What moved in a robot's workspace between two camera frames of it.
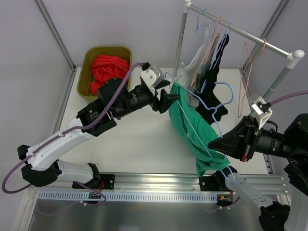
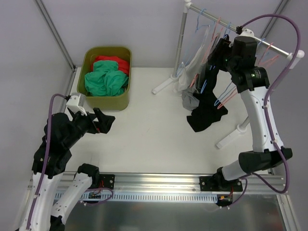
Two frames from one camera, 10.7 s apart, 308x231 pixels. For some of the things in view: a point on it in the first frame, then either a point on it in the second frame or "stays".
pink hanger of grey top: x=217 y=27 stays
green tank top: x=196 y=130 → x=106 y=80
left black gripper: x=156 y=101 → x=94 y=122
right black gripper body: x=250 y=138 → x=217 y=51
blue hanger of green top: x=233 y=181 → x=216 y=104
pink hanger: x=245 y=44 → x=262 y=54
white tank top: x=186 y=77 stays
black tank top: x=211 y=107 stays
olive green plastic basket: x=84 y=74 stays
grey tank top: x=192 y=98 stays
